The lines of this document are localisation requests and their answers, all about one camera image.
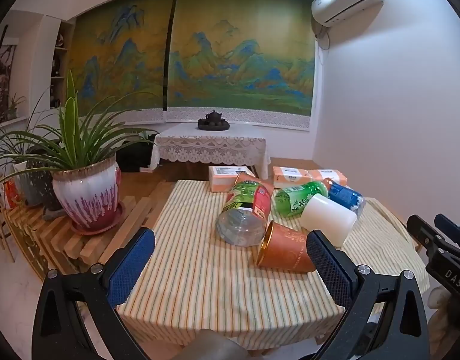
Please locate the person's right hand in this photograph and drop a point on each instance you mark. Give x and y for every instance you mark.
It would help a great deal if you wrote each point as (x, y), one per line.
(441, 300)

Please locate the white cup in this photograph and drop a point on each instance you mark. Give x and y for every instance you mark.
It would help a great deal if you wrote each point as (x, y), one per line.
(327, 217)

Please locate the wooden slat rack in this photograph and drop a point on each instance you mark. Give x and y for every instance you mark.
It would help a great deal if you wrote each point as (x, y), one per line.
(39, 240)

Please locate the green plastic bottle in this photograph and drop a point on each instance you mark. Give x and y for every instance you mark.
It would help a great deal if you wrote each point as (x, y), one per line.
(299, 197)

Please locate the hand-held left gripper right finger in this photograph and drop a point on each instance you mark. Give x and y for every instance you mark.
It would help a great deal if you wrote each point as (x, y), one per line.
(329, 270)

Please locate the lace covered table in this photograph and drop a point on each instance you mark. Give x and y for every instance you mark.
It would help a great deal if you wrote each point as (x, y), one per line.
(211, 144)

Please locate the pink plant saucer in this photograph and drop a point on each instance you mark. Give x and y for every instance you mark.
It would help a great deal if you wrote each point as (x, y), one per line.
(98, 228)

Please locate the wall shelf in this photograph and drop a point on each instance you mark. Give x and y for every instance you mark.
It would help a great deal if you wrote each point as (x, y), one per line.
(59, 63)

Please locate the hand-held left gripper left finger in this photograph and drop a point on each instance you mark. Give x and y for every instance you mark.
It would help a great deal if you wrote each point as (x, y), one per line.
(129, 268)

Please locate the potted plant pink white pot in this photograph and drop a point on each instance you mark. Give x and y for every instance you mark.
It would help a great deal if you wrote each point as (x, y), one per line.
(87, 191)

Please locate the clear bottle green red label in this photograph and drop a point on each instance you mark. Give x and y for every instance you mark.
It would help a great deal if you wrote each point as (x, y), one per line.
(245, 206)

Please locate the ink painting scroll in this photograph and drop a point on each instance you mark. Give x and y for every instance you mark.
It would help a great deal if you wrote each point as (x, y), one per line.
(1, 82)

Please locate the dark tea tray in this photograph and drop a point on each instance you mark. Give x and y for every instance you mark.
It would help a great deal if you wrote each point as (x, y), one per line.
(212, 126)

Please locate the orange tissue pack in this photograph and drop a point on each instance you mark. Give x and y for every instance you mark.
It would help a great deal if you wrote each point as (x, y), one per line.
(333, 175)
(224, 176)
(290, 176)

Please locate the dark teapot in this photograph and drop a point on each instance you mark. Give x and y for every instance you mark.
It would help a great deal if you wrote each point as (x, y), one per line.
(213, 116)

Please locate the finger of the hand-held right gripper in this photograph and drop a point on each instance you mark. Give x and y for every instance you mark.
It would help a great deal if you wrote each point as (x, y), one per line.
(453, 230)
(426, 236)

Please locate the striped tablecloth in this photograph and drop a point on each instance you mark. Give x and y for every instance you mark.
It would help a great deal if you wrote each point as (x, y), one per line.
(200, 270)

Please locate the landscape wall hanging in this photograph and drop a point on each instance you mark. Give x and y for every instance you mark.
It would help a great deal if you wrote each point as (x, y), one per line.
(245, 56)
(113, 52)

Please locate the grey speckled plant pot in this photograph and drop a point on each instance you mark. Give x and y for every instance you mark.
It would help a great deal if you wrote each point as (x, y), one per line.
(40, 187)

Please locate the blue label plastic bottle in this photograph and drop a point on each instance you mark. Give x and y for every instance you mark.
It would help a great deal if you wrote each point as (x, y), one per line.
(344, 195)

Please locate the red bag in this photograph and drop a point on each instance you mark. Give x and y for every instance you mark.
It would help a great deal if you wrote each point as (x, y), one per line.
(10, 195)

